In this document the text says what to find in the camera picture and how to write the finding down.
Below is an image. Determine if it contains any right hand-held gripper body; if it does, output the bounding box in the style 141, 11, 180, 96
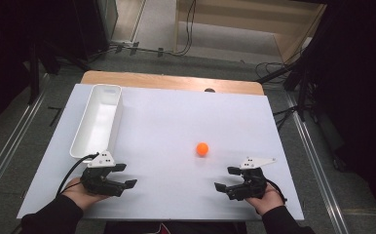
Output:
226, 156, 278, 202

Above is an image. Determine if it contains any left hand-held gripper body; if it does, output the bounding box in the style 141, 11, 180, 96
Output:
80, 150, 128, 198

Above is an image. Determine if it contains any orange ball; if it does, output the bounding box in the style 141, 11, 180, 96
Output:
196, 141, 210, 157

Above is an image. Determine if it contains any white plastic bin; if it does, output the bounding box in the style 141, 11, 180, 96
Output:
69, 83, 125, 161

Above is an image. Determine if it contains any person's left hand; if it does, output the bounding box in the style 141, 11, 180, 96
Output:
61, 176, 111, 213

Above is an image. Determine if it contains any person's right hand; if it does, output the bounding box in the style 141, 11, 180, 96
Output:
244, 182, 286, 217

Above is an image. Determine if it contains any white board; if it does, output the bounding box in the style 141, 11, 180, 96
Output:
16, 83, 305, 222

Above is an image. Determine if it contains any wooden table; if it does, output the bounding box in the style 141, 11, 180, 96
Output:
79, 69, 266, 97

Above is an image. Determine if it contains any black stand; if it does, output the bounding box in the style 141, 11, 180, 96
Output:
256, 59, 319, 123
25, 40, 93, 105

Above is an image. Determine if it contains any dark cabinet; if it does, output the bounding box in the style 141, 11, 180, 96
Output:
72, 0, 119, 61

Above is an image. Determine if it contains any wooden shelf unit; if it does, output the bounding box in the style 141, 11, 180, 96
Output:
173, 0, 327, 65

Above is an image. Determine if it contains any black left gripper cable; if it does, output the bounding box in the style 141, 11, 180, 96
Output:
56, 151, 100, 198

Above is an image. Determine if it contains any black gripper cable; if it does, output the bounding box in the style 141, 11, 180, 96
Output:
266, 179, 288, 205
56, 151, 100, 198

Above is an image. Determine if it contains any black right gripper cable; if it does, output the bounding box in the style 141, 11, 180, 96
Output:
266, 179, 288, 205

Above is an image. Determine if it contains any metal floor rail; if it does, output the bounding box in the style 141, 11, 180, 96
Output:
0, 73, 49, 211
285, 93, 351, 234

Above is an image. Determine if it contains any black coiled floor cable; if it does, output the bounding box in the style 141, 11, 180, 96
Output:
254, 60, 289, 84

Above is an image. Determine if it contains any black floor cable with plugs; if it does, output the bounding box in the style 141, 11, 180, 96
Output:
90, 40, 177, 62

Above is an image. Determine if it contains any black hanging cable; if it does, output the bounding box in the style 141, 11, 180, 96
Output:
175, 0, 198, 57

